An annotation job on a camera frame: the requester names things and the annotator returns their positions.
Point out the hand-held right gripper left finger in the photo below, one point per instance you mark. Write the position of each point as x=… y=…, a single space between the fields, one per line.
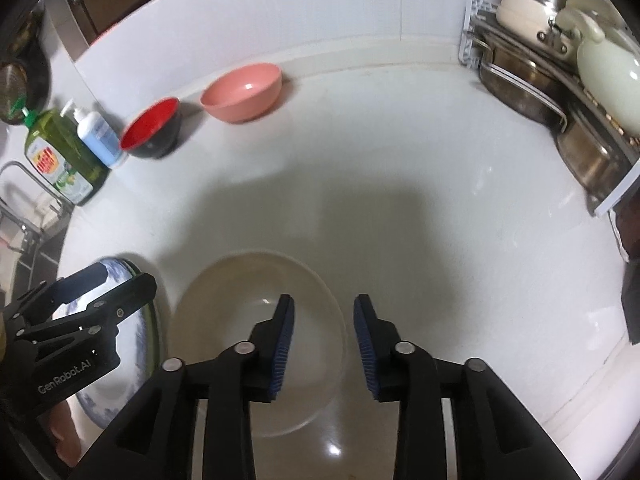
x=282 y=345

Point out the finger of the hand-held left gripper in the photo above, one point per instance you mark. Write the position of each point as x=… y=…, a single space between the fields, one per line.
x=82 y=280
x=125 y=297

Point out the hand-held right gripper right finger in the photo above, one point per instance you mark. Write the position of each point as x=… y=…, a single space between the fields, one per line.
x=365 y=345

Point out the blue patterned white plate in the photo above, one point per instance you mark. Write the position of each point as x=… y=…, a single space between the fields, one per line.
x=132 y=360

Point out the white bowl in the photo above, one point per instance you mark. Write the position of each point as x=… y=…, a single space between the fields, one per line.
x=225 y=305

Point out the person's left hand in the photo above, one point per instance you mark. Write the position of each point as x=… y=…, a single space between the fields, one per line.
x=67 y=435

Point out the steel faucet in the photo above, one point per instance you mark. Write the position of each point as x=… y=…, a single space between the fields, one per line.
x=27 y=195

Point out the green dish soap bottle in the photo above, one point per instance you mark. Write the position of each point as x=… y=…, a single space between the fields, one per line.
x=60 y=160

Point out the blue and white pump bottle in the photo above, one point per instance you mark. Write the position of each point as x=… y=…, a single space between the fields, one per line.
x=97 y=137

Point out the red and black bowl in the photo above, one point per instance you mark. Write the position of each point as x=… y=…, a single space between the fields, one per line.
x=150 y=127

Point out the dark wok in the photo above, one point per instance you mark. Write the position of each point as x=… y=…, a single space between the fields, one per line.
x=20 y=75

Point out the pink bowl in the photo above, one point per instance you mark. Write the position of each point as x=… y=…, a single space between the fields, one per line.
x=245 y=92

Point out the small steel pot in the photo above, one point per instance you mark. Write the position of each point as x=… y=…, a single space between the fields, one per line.
x=590 y=155

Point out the grey corner rack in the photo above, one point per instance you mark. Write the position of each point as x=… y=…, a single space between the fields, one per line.
x=617 y=185

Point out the large steel pot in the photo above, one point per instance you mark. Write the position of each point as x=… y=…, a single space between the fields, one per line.
x=520 y=87

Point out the white pot with steel lid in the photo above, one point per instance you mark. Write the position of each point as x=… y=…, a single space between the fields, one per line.
x=530 y=7

